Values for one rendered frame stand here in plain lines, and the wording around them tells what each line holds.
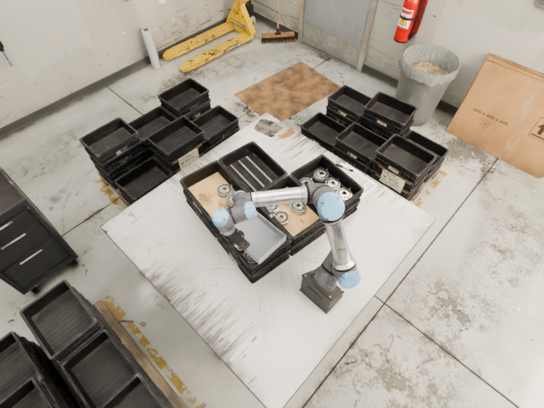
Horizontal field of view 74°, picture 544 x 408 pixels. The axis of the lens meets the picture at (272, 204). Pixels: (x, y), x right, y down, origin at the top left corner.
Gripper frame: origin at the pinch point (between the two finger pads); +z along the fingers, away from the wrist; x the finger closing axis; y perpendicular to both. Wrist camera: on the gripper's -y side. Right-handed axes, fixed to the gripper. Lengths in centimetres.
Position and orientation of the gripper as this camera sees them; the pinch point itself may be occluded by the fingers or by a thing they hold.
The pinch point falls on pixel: (240, 244)
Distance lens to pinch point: 187.8
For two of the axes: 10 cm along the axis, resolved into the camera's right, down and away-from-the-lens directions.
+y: -7.7, -5.2, 3.8
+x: -6.2, 7.4, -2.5
